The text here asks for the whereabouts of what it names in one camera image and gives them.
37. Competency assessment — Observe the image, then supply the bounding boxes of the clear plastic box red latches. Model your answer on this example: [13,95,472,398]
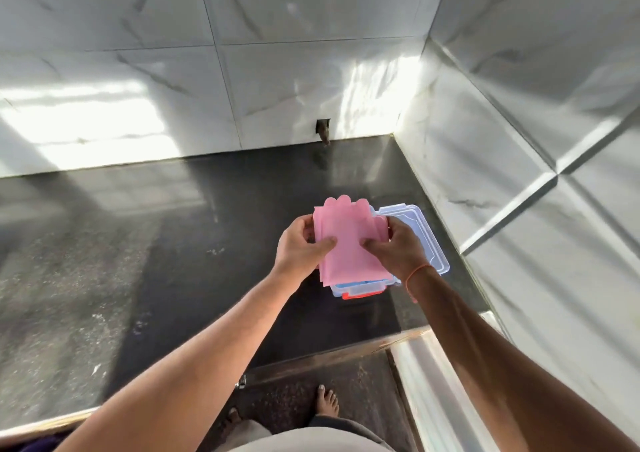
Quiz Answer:
[329,205,402,301]

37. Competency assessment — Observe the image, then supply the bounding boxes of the white shirt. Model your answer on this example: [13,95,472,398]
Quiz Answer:
[215,426,396,452]

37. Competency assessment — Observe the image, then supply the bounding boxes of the person's right foot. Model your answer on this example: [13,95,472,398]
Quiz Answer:
[315,384,341,417]

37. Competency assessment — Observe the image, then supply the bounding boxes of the person's left hand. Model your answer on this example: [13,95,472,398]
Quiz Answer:
[271,214,339,289]

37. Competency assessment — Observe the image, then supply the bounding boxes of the person's right hand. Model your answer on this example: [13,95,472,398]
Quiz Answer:
[359,216,432,283]

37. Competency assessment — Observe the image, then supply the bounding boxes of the person's right forearm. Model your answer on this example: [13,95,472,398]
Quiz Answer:
[405,266,640,452]

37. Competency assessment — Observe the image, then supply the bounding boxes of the grey trousers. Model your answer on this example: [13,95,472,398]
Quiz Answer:
[215,415,396,452]

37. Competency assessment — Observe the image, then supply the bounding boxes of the red thread bracelet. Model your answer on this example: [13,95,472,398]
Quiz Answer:
[404,264,436,304]

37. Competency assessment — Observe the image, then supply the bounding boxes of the person's left forearm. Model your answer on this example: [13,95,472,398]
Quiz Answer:
[55,271,306,452]

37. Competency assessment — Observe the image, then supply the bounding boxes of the clear plastic lid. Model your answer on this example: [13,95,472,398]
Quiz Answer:
[373,204,451,276]

